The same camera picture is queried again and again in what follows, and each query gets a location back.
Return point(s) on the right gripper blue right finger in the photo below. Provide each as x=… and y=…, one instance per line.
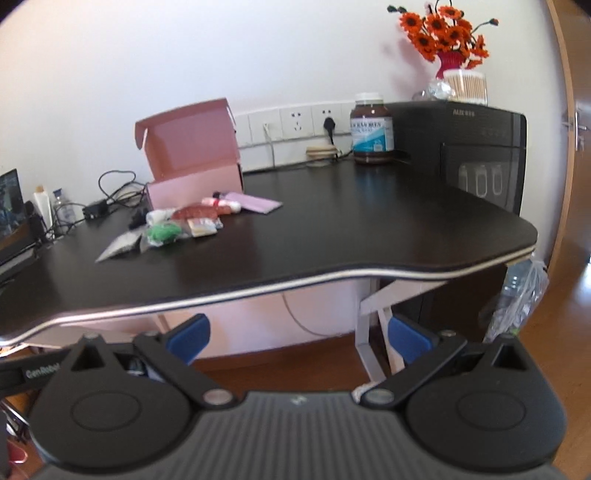
x=425, y=355

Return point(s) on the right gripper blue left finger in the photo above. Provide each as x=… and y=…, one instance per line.
x=170, y=356

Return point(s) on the green frog toy bag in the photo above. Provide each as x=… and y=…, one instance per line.
x=162, y=234

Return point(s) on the white desk leg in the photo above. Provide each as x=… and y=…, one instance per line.
x=377, y=310

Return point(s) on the grey clear sachet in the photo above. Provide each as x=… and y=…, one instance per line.
x=122, y=244

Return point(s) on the plastic bag with bottles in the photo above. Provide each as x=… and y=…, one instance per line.
x=524, y=287

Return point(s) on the cartoon sticker packet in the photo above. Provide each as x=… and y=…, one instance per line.
x=201, y=227

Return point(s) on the black laptop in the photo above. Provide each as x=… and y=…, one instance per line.
x=17, y=241

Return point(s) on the white cream tube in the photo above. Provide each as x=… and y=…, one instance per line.
x=158, y=216

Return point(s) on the red translucent hand-shaped comb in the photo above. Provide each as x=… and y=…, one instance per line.
x=199, y=211

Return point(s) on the red white tube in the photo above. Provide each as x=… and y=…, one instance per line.
x=221, y=204

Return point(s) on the black power adapter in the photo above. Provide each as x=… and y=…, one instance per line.
x=95, y=210

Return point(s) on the small clear bottle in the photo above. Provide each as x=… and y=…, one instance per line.
x=64, y=209

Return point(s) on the white tube wooden cap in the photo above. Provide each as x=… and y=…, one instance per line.
x=44, y=207

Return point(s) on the pink cardboard box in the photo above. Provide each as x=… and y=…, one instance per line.
x=192, y=153

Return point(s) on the black appliance cabinet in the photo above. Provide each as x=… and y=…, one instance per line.
x=478, y=149

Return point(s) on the brown fish oil bottle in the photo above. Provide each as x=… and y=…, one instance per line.
x=372, y=129

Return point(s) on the clear wrapped packet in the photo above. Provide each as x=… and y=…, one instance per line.
x=436, y=90

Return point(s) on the cotton swab box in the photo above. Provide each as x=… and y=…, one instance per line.
x=469, y=86

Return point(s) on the red ribbed vase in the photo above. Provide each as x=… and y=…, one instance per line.
x=450, y=60

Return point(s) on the orange flower bouquet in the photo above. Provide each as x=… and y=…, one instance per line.
x=444, y=32

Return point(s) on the black wall plug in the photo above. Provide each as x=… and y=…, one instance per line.
x=329, y=126

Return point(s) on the white wall socket strip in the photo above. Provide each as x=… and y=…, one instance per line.
x=290, y=123

